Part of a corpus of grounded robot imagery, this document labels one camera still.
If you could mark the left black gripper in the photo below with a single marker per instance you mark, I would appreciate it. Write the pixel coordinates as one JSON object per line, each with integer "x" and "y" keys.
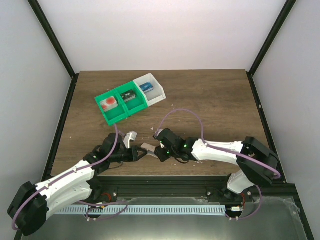
{"x": 134, "y": 157}

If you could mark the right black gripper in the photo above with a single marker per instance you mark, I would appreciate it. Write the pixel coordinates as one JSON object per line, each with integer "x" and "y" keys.
{"x": 162, "y": 157}

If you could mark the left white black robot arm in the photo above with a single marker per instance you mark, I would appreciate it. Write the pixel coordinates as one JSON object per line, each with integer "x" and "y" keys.
{"x": 34, "y": 204}

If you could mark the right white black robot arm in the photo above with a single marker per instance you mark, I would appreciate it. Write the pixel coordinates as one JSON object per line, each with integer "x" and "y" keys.
{"x": 257, "y": 163}

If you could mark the white red card stack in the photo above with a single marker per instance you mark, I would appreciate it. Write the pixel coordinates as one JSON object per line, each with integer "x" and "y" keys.
{"x": 108, "y": 103}

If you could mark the black card stack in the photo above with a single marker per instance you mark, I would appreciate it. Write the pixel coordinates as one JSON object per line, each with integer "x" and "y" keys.
{"x": 128, "y": 95}

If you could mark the blue card stack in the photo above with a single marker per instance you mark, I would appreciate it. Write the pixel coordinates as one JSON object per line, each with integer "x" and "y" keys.
{"x": 146, "y": 87}

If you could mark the left green plastic bin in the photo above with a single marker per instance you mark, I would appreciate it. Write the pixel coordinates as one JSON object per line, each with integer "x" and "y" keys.
{"x": 115, "y": 115}

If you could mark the green plastic bin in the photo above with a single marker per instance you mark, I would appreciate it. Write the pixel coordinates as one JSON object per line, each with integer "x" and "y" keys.
{"x": 133, "y": 106}
{"x": 115, "y": 115}

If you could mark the middle green plastic bin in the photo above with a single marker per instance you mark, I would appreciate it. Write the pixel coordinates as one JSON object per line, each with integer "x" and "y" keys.
{"x": 133, "y": 106}

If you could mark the white plastic bin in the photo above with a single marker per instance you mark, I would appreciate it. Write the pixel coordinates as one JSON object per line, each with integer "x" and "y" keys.
{"x": 156, "y": 95}

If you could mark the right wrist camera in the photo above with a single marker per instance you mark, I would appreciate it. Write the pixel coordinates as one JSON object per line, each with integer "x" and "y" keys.
{"x": 157, "y": 133}

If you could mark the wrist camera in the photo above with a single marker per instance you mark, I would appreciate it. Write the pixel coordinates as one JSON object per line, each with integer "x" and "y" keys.
{"x": 157, "y": 133}
{"x": 129, "y": 137}

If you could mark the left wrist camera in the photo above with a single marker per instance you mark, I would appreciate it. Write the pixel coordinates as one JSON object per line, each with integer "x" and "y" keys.
{"x": 129, "y": 137}

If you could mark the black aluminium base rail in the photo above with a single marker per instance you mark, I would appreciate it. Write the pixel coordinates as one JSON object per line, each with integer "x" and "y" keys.
{"x": 211, "y": 188}

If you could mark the light blue slotted cable duct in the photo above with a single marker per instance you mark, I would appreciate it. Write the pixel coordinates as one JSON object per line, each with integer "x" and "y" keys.
{"x": 203, "y": 210}

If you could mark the left black frame post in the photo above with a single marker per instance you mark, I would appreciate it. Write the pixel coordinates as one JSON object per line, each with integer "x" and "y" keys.
{"x": 40, "y": 15}

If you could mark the black frame post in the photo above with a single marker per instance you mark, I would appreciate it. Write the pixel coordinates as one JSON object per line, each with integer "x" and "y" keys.
{"x": 280, "y": 20}
{"x": 40, "y": 15}

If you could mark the right black frame post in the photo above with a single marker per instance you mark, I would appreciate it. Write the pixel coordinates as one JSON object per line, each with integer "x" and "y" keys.
{"x": 280, "y": 20}

